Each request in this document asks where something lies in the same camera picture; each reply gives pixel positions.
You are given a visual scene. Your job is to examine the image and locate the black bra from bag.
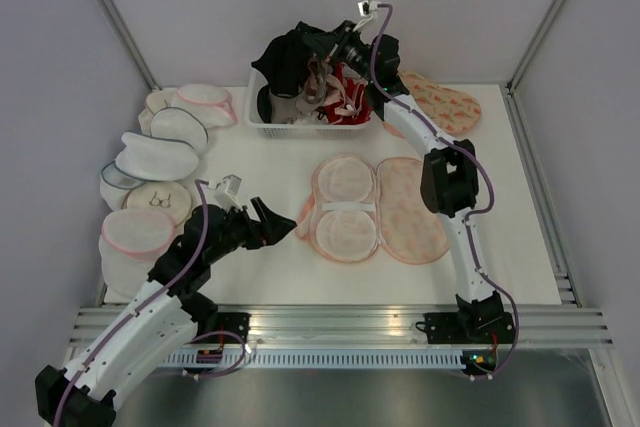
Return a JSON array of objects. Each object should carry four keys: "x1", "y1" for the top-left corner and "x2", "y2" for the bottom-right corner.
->
[{"x1": 251, "y1": 21, "x2": 324, "y2": 98}]

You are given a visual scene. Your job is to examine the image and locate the pink trimmed white mesh bag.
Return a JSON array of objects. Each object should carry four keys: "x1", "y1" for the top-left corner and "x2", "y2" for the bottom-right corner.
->
[{"x1": 170, "y1": 83, "x2": 238, "y2": 129}]

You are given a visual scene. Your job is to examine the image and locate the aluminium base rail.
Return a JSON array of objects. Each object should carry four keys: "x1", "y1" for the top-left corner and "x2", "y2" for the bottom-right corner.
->
[{"x1": 69, "y1": 84, "x2": 615, "y2": 348}]

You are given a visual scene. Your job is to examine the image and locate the taupe bra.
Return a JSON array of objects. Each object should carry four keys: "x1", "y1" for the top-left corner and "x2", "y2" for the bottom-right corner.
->
[{"x1": 269, "y1": 91, "x2": 324, "y2": 124}]

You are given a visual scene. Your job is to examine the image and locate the pink bra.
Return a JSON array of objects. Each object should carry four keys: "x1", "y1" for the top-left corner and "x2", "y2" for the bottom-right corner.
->
[{"x1": 298, "y1": 59, "x2": 369, "y2": 121}]

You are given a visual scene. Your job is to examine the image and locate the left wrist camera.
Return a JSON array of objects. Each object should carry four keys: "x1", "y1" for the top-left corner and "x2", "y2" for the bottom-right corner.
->
[{"x1": 213, "y1": 174, "x2": 243, "y2": 211}]

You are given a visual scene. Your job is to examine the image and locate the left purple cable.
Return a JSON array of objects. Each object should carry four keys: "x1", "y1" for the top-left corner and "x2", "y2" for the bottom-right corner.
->
[{"x1": 53, "y1": 177, "x2": 251, "y2": 427}]

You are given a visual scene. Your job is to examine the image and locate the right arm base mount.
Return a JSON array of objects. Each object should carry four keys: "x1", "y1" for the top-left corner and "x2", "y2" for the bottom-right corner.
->
[{"x1": 423, "y1": 312, "x2": 515, "y2": 345}]

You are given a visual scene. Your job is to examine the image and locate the aluminium frame post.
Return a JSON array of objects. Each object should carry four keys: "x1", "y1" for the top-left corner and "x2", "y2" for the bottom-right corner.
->
[
  {"x1": 506, "y1": 0, "x2": 569, "y2": 96},
  {"x1": 97, "y1": 0, "x2": 160, "y2": 91}
]

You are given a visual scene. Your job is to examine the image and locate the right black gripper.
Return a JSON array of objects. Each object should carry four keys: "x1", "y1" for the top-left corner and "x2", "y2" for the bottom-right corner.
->
[{"x1": 300, "y1": 20, "x2": 374, "y2": 84}]

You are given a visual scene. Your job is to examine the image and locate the grey trimmed white mesh bag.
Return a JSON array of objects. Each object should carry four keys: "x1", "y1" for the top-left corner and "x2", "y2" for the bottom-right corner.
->
[{"x1": 150, "y1": 107, "x2": 209, "y2": 155}]

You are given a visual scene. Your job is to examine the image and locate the right aluminium frame post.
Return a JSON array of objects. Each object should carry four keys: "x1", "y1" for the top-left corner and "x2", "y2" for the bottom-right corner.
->
[{"x1": 506, "y1": 0, "x2": 569, "y2": 96}]

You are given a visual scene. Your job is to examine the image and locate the floral mesh laundry bag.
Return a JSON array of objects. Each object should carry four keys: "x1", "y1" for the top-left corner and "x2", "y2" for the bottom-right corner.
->
[{"x1": 295, "y1": 155, "x2": 449, "y2": 265}]

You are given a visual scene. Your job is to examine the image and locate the white slotted cable duct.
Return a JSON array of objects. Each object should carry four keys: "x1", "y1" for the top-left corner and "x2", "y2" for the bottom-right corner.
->
[{"x1": 160, "y1": 349, "x2": 464, "y2": 370}]

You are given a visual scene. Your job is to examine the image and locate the white plastic basket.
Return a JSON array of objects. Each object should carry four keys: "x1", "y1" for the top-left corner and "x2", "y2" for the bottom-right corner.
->
[{"x1": 243, "y1": 68, "x2": 372, "y2": 140}]

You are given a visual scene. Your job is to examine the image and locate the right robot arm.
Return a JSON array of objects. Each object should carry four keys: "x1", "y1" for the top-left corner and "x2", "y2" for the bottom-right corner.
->
[{"x1": 302, "y1": 21, "x2": 519, "y2": 345}]

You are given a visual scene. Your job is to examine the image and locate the left aluminium frame post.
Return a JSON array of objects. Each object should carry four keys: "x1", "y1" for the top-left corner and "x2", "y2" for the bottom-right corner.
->
[{"x1": 97, "y1": 0, "x2": 160, "y2": 91}]

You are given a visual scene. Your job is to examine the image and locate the front pink trimmed mesh bag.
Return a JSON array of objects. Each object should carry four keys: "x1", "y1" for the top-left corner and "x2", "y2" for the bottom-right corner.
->
[{"x1": 98, "y1": 208, "x2": 175, "y2": 299}]

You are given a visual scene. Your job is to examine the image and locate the beige bag with bra print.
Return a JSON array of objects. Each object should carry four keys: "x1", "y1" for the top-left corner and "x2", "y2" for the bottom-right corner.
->
[{"x1": 122, "y1": 182, "x2": 193, "y2": 227}]

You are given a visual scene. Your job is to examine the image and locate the red bra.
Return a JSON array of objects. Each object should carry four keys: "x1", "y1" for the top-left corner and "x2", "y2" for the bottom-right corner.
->
[{"x1": 316, "y1": 63, "x2": 372, "y2": 126}]

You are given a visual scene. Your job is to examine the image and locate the large white mesh bag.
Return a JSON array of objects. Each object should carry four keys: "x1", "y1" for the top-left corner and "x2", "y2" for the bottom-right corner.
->
[{"x1": 115, "y1": 132, "x2": 199, "y2": 181}]

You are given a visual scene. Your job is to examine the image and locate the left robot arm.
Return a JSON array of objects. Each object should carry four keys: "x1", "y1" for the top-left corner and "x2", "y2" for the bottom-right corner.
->
[{"x1": 35, "y1": 197, "x2": 297, "y2": 426}]

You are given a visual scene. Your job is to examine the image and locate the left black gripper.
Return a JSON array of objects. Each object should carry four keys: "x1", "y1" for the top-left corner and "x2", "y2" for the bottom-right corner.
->
[{"x1": 205, "y1": 197, "x2": 296, "y2": 264}]

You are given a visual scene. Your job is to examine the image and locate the blue trimmed mesh bag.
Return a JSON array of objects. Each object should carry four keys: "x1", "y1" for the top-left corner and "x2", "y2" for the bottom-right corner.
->
[{"x1": 99, "y1": 161, "x2": 145, "y2": 211}]

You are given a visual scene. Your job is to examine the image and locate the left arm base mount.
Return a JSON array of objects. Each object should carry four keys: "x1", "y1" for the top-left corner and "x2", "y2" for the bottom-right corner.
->
[{"x1": 194, "y1": 311, "x2": 251, "y2": 345}]

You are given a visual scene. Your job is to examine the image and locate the cream round laundry bag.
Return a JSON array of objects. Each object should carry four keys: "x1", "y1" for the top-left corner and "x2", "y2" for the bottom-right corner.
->
[{"x1": 138, "y1": 88, "x2": 176, "y2": 135}]

